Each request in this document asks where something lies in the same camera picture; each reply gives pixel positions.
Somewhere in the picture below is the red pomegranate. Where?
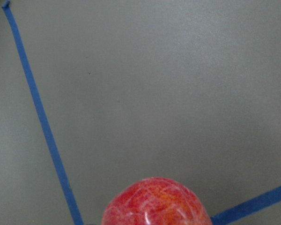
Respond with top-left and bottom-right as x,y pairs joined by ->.
101,177 -> 212,225

